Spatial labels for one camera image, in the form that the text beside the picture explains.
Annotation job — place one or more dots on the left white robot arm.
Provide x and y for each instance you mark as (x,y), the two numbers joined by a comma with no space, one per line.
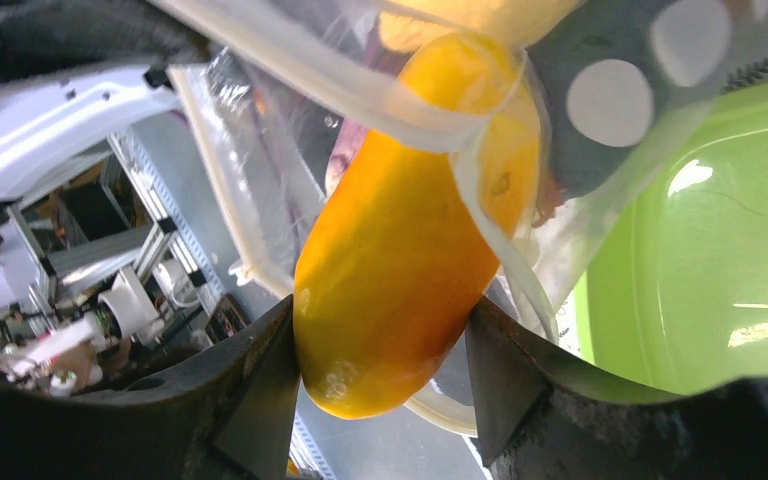
(44,124)

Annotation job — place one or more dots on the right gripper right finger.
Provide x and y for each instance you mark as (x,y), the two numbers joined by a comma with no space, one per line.
(544,413)

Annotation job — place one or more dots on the clear zip top bag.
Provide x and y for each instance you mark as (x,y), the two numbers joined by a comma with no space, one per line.
(617,86)

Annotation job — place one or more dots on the yellow toy lemon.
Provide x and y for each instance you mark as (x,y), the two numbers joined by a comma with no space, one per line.
(518,23)

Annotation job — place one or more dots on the orange toy mango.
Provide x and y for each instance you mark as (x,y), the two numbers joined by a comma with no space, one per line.
(394,263)

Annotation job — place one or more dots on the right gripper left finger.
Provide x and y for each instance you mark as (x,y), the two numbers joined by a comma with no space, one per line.
(225,413)

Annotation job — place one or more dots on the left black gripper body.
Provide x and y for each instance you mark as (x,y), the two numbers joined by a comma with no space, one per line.
(57,39)

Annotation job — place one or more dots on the green plastic tray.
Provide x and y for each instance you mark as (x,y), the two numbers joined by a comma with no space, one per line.
(677,296)

